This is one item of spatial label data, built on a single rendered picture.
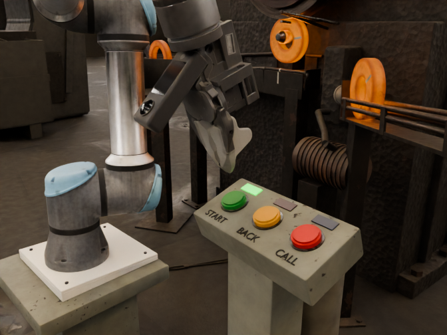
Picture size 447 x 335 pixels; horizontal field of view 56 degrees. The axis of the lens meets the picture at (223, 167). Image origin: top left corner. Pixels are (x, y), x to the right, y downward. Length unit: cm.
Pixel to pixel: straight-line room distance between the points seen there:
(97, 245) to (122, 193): 14
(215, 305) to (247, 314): 76
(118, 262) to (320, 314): 50
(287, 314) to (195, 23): 42
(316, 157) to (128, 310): 66
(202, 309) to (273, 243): 87
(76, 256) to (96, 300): 12
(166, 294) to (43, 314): 60
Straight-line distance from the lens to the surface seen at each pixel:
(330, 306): 81
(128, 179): 100
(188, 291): 150
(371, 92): 109
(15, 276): 114
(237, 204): 65
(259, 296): 64
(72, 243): 104
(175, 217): 199
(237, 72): 57
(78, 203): 101
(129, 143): 100
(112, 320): 114
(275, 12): 156
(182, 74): 54
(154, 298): 148
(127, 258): 109
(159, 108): 53
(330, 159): 123
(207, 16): 53
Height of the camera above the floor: 87
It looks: 19 degrees down
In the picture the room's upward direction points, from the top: straight up
